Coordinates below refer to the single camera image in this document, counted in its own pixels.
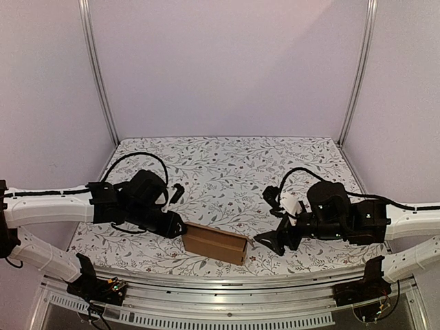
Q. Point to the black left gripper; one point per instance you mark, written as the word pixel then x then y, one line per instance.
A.
pixel 168 229

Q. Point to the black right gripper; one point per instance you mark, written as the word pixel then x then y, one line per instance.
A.
pixel 287 234

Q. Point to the brown cardboard box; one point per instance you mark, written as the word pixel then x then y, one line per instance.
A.
pixel 216 244

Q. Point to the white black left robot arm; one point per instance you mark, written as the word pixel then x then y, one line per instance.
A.
pixel 21 208

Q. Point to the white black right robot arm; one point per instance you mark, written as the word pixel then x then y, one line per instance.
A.
pixel 407 221

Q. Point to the floral patterned table mat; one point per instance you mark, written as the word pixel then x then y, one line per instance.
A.
pixel 224 179

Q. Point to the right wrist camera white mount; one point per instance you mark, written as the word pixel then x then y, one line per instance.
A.
pixel 285 206

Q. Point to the aluminium front rail frame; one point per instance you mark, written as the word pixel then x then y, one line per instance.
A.
pixel 159 301

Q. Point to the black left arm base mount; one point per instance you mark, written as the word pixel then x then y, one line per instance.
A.
pixel 90 288

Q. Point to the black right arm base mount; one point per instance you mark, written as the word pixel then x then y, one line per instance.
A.
pixel 372 285

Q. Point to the left aluminium corner post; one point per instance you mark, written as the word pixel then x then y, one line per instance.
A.
pixel 90 44

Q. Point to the aluminium corner post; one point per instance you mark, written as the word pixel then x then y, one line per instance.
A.
pixel 90 44
pixel 365 47

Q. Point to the right aluminium corner post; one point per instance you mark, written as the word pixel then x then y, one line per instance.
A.
pixel 365 47

